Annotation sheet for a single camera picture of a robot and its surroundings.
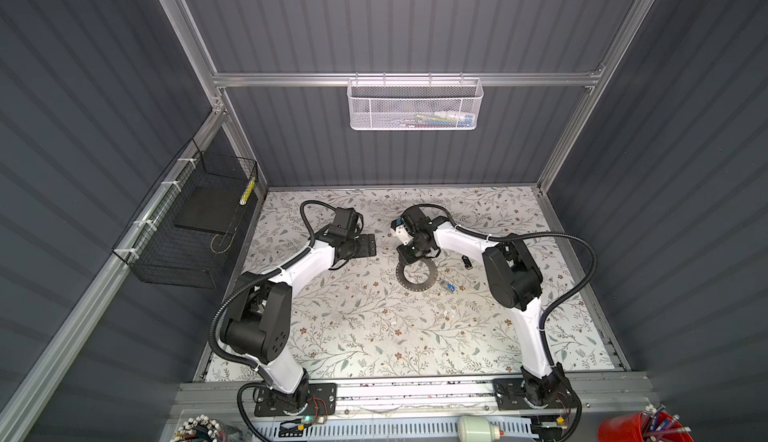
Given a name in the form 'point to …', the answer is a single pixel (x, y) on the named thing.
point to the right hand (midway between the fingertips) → (405, 259)
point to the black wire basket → (187, 234)
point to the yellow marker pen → (247, 191)
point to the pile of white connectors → (199, 429)
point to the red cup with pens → (652, 425)
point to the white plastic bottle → (477, 429)
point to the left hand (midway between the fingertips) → (364, 245)
